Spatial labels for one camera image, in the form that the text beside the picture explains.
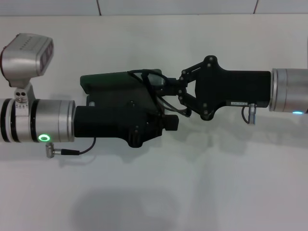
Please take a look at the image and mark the black glasses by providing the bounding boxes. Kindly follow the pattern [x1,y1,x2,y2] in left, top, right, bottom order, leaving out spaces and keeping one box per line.
[127,68,193,119]

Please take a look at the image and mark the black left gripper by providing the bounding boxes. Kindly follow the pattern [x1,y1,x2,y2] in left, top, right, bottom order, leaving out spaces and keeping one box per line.
[73,92,180,149]

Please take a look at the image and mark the green glasses case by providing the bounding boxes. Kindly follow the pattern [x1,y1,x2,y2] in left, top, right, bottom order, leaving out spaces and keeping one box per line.
[79,68,165,116]

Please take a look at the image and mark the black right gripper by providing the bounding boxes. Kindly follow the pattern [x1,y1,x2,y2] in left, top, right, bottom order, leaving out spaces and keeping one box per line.
[157,55,272,121]

